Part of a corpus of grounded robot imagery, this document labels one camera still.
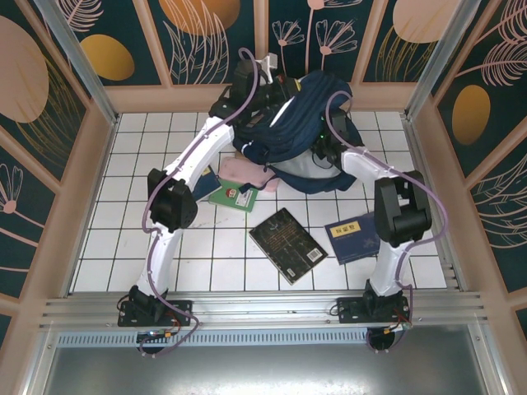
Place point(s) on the aluminium table side rail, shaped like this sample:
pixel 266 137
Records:
pixel 433 205

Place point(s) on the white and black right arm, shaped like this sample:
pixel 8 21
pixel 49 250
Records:
pixel 387 267

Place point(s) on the wall panel pale circle reeds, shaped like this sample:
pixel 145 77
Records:
pixel 395 53

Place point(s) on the wall panel with orange oval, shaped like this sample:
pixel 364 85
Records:
pixel 107 57

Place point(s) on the blue book with yellow label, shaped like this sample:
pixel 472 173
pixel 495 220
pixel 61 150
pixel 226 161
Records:
pixel 208 185
pixel 350 243

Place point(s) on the aluminium corner post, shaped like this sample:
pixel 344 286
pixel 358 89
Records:
pixel 86 70
pixel 435 61

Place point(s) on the wall panel large pale circle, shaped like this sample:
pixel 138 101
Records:
pixel 24 82

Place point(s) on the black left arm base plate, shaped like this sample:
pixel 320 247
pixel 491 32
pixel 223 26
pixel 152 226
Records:
pixel 181 312

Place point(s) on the black book with barcode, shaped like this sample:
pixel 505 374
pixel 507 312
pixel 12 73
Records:
pixel 284 247

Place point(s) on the wall panel orange oval fern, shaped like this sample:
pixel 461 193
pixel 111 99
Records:
pixel 477 107

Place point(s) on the navy blue backpack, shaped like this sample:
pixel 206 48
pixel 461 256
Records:
pixel 296 123

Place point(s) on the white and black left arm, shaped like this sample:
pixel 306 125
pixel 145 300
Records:
pixel 201 156

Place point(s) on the wall panel with pink leaves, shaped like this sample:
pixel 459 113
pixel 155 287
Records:
pixel 502 222

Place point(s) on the green book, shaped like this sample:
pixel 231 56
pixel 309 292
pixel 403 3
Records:
pixel 230 199

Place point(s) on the grey metal shelf plate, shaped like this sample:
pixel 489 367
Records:
pixel 263 370

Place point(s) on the wall panel with single flower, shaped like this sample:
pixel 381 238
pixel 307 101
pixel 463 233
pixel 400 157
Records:
pixel 20 230

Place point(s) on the wall panel orange circle leaves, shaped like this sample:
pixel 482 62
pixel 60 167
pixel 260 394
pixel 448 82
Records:
pixel 197 24

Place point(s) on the wall panel with pink flowers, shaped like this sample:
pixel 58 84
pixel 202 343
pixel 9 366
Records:
pixel 313 41

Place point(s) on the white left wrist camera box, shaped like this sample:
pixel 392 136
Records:
pixel 268 66

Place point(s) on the aluminium mounting rail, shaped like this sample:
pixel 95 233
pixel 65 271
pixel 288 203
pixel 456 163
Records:
pixel 267 306

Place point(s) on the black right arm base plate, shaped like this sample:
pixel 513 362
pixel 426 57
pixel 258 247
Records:
pixel 350 310

